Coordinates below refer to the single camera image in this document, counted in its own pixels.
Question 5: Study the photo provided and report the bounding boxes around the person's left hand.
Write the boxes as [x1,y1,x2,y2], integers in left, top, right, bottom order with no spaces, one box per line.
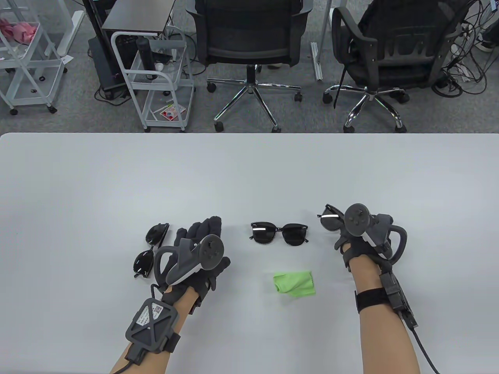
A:
[163,215,231,308]

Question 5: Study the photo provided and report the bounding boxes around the person's right hand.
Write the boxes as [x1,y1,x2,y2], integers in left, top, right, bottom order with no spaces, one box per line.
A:
[333,230,392,273]

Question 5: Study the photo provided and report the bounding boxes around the grey handheld controller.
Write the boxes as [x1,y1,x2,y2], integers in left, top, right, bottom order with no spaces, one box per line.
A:
[343,203,408,262]
[154,234,225,289]

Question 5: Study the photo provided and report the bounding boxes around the black square sunglasses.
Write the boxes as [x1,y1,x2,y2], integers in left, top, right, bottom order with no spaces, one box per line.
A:
[317,204,345,234]
[250,221,310,247]

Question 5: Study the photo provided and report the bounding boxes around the black rounded sunglasses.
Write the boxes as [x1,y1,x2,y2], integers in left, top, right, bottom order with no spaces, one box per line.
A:
[134,223,170,279]

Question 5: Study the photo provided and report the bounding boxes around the green cleaning cloth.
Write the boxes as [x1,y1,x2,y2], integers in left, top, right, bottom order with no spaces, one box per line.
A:
[273,270,315,298]

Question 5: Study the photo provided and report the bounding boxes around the red and white packet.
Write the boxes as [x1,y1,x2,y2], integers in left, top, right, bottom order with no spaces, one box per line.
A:
[159,104,186,120]

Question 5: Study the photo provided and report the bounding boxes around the white rolling cart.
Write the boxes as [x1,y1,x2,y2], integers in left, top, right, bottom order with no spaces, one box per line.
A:
[0,0,67,115]
[111,29,195,133]

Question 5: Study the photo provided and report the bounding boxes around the black bottle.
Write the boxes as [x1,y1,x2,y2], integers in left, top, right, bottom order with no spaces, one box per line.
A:
[136,37,158,81]

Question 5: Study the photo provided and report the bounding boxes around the black computer tower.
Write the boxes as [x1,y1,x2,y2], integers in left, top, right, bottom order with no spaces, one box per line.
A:
[88,36,131,100]

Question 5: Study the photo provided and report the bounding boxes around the white metal desk leg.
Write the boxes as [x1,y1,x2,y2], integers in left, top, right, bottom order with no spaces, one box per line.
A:
[310,0,334,81]

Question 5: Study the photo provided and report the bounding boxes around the black ribbed office chair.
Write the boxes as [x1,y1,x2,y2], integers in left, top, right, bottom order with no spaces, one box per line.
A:
[323,0,474,134]

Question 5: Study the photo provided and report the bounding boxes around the black mesh office chair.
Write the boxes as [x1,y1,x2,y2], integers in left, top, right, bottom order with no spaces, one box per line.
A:
[185,0,314,134]

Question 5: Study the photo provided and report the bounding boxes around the dark side table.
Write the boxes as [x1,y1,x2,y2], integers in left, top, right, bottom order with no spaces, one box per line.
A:
[101,0,178,37]

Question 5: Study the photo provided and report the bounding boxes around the white desk foot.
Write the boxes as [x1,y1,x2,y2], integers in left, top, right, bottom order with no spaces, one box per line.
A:
[58,11,85,57]

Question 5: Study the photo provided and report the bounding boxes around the pink cloth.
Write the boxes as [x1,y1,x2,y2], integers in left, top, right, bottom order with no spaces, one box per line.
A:
[0,18,38,42]

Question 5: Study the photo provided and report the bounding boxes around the black hanging strap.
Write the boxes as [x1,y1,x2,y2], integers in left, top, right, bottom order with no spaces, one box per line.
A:
[333,64,349,109]

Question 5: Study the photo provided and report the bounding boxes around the black cable bundle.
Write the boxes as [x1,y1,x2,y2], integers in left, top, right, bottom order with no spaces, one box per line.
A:
[431,0,499,98]

